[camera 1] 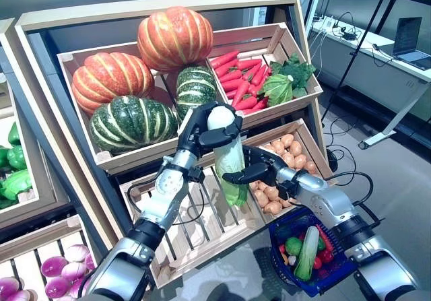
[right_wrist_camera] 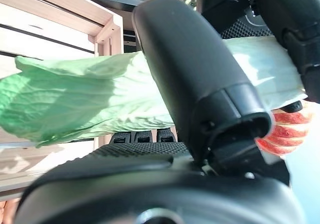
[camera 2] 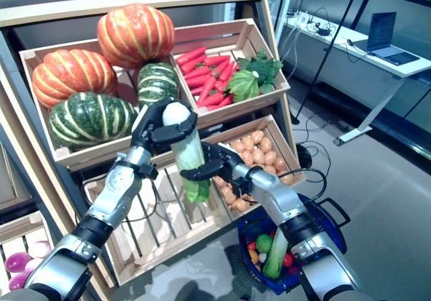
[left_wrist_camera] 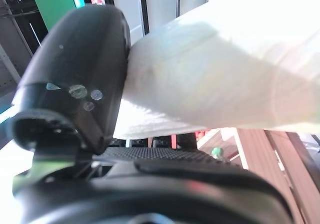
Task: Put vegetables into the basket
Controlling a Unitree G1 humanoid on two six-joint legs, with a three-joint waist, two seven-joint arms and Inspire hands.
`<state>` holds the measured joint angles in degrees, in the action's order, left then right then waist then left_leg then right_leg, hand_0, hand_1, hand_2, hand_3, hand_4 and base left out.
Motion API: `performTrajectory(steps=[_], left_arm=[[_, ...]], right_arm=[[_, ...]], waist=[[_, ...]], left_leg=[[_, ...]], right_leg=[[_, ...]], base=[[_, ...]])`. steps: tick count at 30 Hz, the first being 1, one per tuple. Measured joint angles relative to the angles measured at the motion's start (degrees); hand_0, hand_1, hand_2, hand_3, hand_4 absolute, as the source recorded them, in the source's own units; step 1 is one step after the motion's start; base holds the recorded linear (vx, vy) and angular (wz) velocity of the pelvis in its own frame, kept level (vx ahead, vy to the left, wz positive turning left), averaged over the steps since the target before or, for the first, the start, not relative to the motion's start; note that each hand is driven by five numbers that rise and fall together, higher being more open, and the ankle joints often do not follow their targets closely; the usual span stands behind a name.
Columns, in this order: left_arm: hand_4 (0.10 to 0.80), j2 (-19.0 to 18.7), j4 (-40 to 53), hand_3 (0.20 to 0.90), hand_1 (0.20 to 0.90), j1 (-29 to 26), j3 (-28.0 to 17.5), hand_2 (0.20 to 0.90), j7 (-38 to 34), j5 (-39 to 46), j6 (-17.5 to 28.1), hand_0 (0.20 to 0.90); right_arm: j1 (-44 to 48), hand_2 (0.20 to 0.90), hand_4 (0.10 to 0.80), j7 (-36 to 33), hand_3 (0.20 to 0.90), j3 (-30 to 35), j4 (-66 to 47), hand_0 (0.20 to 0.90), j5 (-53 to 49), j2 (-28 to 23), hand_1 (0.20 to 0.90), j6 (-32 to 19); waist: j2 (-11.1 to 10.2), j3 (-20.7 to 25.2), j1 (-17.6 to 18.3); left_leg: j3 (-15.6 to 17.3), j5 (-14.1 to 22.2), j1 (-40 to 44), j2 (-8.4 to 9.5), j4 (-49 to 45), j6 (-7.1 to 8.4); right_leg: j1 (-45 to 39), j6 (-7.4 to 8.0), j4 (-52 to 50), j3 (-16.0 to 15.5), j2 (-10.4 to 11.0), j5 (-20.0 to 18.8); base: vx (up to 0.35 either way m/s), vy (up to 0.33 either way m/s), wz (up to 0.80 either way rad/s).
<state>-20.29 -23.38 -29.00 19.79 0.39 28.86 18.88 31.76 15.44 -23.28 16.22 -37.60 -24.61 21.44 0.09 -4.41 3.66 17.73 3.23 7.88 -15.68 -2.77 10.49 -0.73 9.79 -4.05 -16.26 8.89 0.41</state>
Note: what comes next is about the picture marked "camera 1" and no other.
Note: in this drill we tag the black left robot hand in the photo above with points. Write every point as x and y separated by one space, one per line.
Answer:
188 136

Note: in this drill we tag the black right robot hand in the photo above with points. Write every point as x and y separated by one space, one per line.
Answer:
269 169

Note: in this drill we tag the green white napa cabbage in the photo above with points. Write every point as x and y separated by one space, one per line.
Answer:
308 250
229 156

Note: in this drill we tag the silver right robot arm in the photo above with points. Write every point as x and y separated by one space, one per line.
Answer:
323 196

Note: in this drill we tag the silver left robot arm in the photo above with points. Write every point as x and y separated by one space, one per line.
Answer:
168 193

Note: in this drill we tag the blue plastic shopping basket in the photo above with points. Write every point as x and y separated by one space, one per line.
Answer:
279 274

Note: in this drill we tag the brown potato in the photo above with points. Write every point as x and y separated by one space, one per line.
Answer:
261 198
287 140
272 207
295 148
277 146

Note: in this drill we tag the light wooden slatted crate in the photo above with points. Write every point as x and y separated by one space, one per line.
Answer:
311 142
222 233
33 237
141 153
242 36
25 196

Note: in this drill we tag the green striped pumpkin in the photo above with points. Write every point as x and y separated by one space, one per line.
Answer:
195 85
131 122

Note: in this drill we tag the black round floor object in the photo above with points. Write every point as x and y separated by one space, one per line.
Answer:
331 159

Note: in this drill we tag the red orange carrot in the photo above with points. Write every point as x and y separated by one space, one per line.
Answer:
226 68
258 75
230 76
246 103
232 85
326 240
224 59
249 64
241 93

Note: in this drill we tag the light green cabbage head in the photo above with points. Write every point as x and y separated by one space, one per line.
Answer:
277 90

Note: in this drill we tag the small red vegetable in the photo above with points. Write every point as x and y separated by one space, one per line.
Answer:
282 248

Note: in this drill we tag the small orange vegetable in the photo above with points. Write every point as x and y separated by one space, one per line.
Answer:
283 258

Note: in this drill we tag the white garlic bulb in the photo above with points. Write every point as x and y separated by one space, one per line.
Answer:
292 260

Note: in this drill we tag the orange striped pumpkin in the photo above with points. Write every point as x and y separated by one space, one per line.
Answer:
111 78
175 38

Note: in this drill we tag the dark green leafy vegetable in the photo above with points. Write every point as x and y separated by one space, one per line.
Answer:
298 72

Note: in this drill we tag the red bell pepper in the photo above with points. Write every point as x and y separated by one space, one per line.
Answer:
326 256
317 263

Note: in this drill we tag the white desk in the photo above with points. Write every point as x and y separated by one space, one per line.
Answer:
377 75

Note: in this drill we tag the black slanted stand pole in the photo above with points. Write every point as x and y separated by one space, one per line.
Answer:
359 52

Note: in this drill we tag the black power adapter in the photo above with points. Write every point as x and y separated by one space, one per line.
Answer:
349 35

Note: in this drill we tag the small white box device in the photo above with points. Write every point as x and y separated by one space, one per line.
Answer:
330 23

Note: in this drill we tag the router with black antennas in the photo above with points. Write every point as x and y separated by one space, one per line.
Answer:
319 19

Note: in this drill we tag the purple white turnip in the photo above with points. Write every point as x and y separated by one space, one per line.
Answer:
89 261
77 252
57 287
74 270
54 266
8 285

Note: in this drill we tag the dark open laptop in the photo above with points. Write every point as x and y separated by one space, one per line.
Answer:
407 35

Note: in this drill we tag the wooden display shelf frame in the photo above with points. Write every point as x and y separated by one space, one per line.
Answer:
134 13
6 25

